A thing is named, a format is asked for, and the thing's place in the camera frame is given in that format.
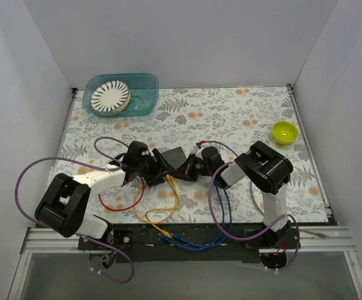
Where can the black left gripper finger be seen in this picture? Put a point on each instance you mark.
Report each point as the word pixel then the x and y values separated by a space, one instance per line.
pixel 154 180
pixel 162 164

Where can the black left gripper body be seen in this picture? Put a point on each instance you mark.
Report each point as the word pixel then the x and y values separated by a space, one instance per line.
pixel 152 167

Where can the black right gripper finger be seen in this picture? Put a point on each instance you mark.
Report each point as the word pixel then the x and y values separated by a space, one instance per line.
pixel 189 177
pixel 187 166

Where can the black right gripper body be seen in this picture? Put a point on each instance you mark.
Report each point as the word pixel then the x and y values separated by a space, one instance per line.
pixel 189 167

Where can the black network switch box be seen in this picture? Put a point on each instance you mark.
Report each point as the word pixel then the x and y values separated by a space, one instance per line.
pixel 174 157

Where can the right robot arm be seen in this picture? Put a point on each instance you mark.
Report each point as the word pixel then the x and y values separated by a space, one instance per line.
pixel 266 168

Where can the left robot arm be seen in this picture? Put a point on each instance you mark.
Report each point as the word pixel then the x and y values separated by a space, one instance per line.
pixel 63 206

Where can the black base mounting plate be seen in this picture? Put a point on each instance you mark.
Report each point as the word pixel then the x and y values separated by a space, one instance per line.
pixel 199 243

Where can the white black striped plate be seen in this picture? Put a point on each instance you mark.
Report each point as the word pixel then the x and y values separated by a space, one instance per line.
pixel 110 97

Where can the teal plastic basin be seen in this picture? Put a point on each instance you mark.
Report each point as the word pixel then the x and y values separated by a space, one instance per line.
pixel 144 88

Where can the lime green bowl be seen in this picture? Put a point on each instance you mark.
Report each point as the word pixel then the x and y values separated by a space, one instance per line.
pixel 284 132

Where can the aluminium frame rail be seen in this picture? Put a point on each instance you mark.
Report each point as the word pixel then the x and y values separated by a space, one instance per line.
pixel 312 239

